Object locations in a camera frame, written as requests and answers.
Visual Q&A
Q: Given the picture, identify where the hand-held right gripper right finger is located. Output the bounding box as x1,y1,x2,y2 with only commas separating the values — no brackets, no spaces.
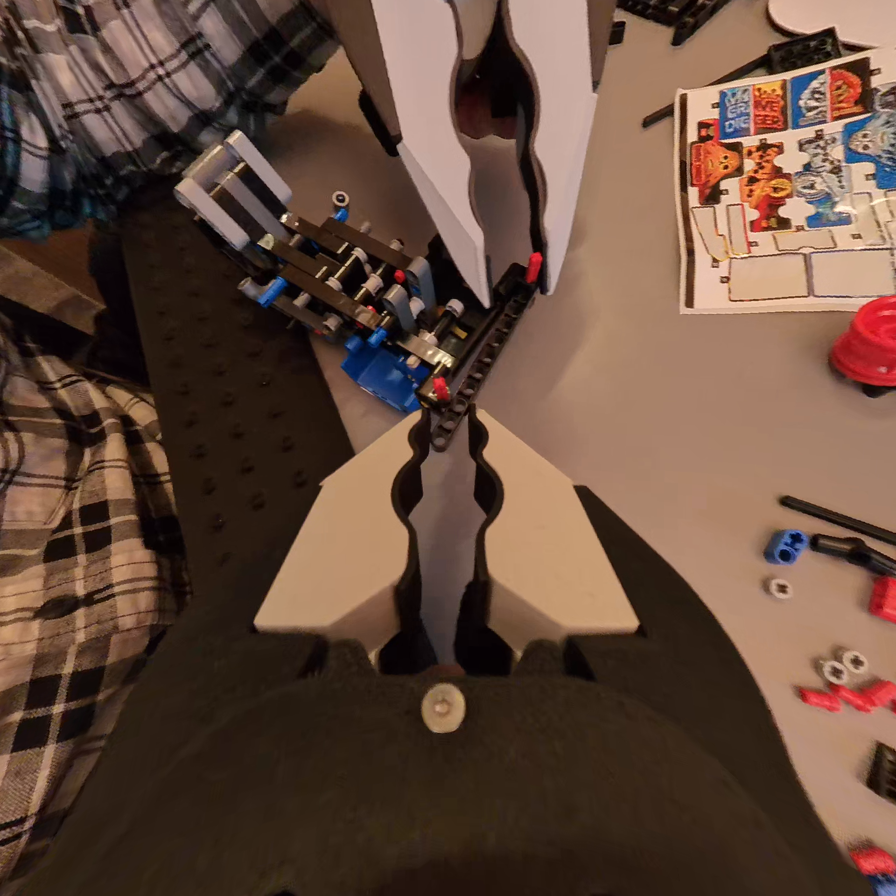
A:
458,405,639,676

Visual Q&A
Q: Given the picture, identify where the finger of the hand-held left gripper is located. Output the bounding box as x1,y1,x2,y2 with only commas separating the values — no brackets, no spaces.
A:
493,0,599,295
370,0,491,310

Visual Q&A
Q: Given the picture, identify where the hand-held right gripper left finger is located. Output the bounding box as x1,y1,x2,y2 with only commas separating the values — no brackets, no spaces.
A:
253,406,429,676

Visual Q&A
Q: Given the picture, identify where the black toy vehicle chassis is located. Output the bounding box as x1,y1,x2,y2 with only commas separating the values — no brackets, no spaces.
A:
174,129,540,421

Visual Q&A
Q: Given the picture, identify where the long black holed beam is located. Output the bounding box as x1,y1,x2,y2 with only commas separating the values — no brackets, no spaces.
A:
430,283,540,452

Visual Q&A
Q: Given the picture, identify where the person's left forearm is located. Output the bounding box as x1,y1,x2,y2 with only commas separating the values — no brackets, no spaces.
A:
0,0,337,235

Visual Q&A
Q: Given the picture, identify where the grey desk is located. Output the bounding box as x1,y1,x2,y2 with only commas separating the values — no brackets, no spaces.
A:
280,0,896,855

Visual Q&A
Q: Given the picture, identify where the black perforated board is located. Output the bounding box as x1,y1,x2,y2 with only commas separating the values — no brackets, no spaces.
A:
105,203,354,631

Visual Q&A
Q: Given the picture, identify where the pile of small toy pieces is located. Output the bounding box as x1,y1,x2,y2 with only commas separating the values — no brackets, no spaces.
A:
763,528,896,876

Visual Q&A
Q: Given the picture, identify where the person in plaid shirt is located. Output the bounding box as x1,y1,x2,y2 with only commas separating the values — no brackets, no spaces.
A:
0,308,193,876

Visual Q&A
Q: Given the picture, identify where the colourful sticker sheet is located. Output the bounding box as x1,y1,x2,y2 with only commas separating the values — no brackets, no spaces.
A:
673,49,896,315

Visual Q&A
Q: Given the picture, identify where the long black axle rod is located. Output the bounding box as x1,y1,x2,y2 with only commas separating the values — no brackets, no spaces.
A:
779,496,896,547

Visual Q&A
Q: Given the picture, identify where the white stand base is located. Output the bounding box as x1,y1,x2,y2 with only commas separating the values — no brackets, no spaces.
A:
766,0,896,50

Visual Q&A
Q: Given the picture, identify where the red toy wheel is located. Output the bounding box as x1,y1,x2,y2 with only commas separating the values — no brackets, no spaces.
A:
829,295,896,389

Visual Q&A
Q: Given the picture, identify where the black toy frame piece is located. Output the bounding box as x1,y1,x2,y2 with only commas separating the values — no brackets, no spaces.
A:
616,0,735,47

